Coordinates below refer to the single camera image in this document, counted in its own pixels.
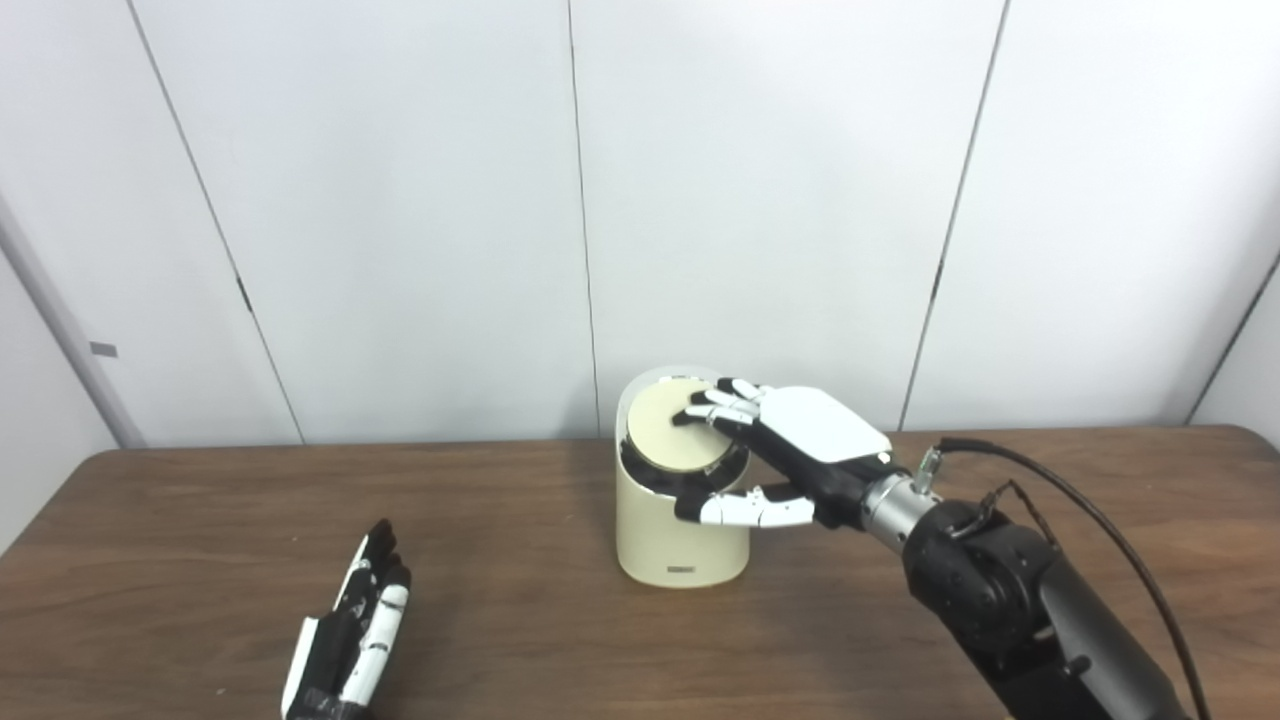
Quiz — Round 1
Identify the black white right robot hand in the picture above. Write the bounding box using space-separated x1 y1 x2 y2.
670 377 896 531

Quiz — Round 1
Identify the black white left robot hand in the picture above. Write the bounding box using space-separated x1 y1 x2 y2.
280 518 413 720

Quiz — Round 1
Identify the cream round bin lid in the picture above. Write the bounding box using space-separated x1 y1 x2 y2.
625 378 746 474

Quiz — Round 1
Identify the cream-colored bin body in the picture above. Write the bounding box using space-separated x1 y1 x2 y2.
614 366 753 589

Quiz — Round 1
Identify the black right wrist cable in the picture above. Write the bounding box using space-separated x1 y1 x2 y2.
912 437 1216 720

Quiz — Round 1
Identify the gray wall corner strip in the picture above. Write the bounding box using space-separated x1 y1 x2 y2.
0 195 149 449

